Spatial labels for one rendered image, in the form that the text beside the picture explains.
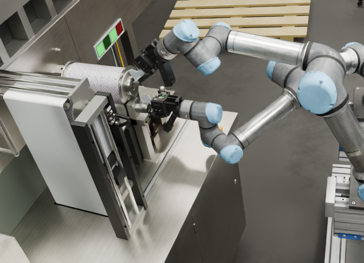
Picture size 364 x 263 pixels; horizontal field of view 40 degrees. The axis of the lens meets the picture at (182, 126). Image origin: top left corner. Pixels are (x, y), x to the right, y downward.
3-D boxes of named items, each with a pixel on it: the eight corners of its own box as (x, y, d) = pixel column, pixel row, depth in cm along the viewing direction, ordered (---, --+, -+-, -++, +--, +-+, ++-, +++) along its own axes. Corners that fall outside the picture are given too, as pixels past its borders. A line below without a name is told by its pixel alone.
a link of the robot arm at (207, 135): (212, 156, 193) (208, 135, 186) (197, 141, 201) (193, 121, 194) (229, 147, 195) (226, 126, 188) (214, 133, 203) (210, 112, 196)
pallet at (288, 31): (315, -2, 465) (316, -14, 458) (305, 50, 403) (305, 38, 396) (184, 0, 506) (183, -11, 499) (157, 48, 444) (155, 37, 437)
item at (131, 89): (129, 97, 184) (129, 77, 182) (124, 96, 184) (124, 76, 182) (138, 94, 190) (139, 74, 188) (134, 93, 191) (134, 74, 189)
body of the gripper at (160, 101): (156, 89, 197) (184, 92, 192) (160, 106, 202) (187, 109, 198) (148, 101, 192) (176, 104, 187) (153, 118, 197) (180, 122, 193)
